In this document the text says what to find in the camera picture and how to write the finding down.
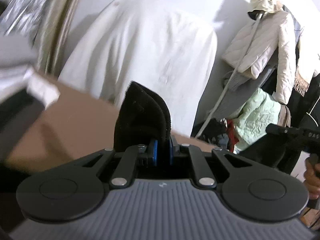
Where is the white hanging quilt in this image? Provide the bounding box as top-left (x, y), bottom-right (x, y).
top-left (59, 0), bottom-right (217, 136)

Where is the dark grey folded garment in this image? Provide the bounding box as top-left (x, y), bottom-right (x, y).
top-left (0, 89), bottom-right (44, 161)

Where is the beige bucket hat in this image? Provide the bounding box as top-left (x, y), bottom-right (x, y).
top-left (248, 0), bottom-right (283, 20)

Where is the cream puffer jacket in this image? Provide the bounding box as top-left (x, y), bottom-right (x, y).
top-left (222, 10), bottom-right (296, 105)

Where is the black knit garment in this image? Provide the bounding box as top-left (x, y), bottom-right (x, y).
top-left (113, 81), bottom-right (172, 165)

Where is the person's right hand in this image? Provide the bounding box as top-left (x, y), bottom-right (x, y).
top-left (303, 157), bottom-right (320, 199)

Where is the mint green quilted jacket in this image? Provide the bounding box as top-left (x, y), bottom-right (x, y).
top-left (233, 88), bottom-right (281, 153)

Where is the white coat rack pole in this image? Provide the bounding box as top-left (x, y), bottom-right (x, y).
top-left (195, 11), bottom-right (265, 139)

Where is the silver quilted foil cover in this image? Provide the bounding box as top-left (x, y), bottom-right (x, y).
top-left (1, 0), bottom-right (47, 39)

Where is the grey folded shirt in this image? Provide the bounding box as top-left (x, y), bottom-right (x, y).
top-left (1, 34), bottom-right (37, 89)

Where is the white folded shirt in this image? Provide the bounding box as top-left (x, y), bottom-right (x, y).
top-left (27, 74), bottom-right (60, 109)

